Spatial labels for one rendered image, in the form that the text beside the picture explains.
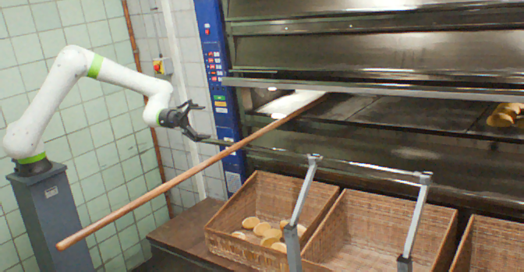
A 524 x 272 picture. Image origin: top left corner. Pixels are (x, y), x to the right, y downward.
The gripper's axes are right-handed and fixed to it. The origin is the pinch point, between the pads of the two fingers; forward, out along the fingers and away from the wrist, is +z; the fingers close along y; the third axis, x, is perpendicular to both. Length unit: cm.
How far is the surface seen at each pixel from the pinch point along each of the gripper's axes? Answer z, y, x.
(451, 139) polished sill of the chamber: 89, 18, -54
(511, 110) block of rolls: 106, 12, -81
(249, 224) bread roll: -13, 72, -31
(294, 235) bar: 45, 43, 4
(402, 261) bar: 91, 39, 6
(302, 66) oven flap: 19, -13, -53
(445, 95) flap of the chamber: 92, -6, -39
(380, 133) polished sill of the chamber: 57, 19, -54
